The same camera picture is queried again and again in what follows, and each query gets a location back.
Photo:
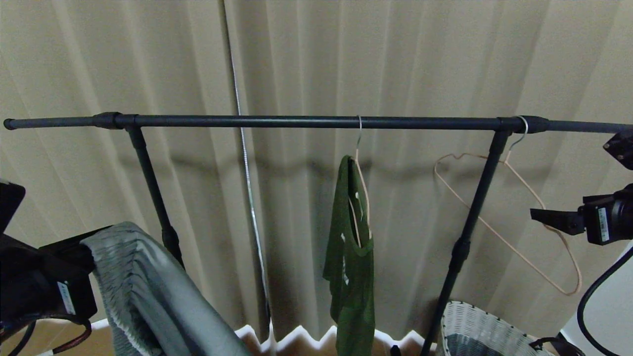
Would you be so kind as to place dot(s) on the pink clothes hanger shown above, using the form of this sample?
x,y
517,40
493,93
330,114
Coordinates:
x,y
499,240
364,193

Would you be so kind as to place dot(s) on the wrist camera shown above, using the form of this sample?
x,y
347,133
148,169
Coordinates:
x,y
10,202
620,148

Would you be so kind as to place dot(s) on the black clothes rack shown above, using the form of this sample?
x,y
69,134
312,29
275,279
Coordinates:
x,y
296,121

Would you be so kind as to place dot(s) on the white laundry basket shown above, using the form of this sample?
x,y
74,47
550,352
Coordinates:
x,y
474,321

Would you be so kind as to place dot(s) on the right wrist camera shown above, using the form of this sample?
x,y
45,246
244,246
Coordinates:
x,y
620,148

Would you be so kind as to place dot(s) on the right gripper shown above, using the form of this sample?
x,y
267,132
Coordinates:
x,y
613,217

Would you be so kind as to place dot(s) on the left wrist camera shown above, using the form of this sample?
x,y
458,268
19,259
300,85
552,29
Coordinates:
x,y
10,202

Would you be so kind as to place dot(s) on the pale grey garment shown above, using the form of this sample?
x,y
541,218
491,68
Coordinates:
x,y
148,296

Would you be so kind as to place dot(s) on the green long-sleeved shirt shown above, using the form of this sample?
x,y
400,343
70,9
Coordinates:
x,y
351,277

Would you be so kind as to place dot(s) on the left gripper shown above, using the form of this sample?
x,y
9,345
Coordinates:
x,y
39,282

